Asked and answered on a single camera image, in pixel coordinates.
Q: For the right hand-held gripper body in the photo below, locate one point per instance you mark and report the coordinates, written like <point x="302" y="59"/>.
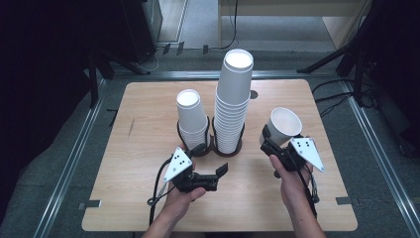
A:
<point x="307" y="150"/>

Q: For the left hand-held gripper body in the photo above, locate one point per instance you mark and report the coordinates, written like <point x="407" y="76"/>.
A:
<point x="178" y="165"/>

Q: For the white paper cup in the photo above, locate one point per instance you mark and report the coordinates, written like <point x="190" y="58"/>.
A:
<point x="285" y="124"/>

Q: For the tall stack of white cups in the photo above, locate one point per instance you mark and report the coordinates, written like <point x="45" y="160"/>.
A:
<point x="234" y="86"/>

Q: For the person's left hand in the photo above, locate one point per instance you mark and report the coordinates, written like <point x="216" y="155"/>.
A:
<point x="180" y="203"/>

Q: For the person's right hand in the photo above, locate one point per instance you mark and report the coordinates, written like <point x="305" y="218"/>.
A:
<point x="292" y="190"/>

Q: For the short stack of white cups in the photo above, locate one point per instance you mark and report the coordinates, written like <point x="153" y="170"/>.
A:
<point x="190" y="112"/>

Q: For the round dark table grommet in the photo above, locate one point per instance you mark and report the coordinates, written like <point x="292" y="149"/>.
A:
<point x="253" y="94"/>

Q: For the black tripod stand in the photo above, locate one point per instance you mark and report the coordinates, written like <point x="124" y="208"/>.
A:
<point x="358" y="76"/>

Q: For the black metal stand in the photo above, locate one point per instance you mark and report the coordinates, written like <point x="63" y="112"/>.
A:
<point x="93" y="82"/>

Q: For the light wooden furniture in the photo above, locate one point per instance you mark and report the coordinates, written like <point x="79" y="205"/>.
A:
<point x="343" y="26"/>

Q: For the black computer tower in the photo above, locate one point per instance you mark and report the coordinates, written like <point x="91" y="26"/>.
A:
<point x="138" y="29"/>

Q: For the aluminium frame rail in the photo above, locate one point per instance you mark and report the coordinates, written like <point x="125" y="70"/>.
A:
<point x="383" y="165"/>
<point x="198" y="74"/>
<point x="68" y="165"/>

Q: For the dark floor bracket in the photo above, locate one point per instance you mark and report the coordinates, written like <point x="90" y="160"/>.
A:
<point x="166" y="49"/>
<point x="180" y="48"/>
<point x="205" y="49"/>

